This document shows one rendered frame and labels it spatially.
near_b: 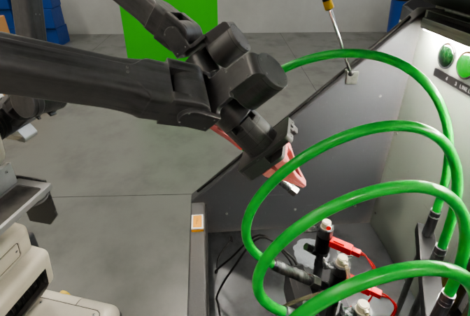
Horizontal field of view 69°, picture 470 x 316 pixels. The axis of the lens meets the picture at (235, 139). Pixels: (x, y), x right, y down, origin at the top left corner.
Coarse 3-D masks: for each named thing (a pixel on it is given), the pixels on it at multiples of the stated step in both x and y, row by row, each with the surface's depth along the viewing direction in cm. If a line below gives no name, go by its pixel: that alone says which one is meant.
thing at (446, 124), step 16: (352, 48) 53; (288, 64) 57; (304, 64) 56; (400, 64) 51; (416, 80) 52; (432, 96) 52; (448, 112) 53; (448, 128) 54; (448, 176) 58; (432, 208) 62
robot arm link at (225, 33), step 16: (176, 32) 64; (208, 32) 64; (224, 32) 63; (240, 32) 65; (176, 48) 65; (192, 48) 65; (208, 48) 64; (224, 48) 62; (240, 48) 62; (224, 64) 65
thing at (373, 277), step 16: (368, 272) 32; (384, 272) 31; (400, 272) 31; (416, 272) 31; (432, 272) 31; (448, 272) 31; (464, 272) 32; (336, 288) 32; (352, 288) 31; (368, 288) 31; (304, 304) 33; (320, 304) 32
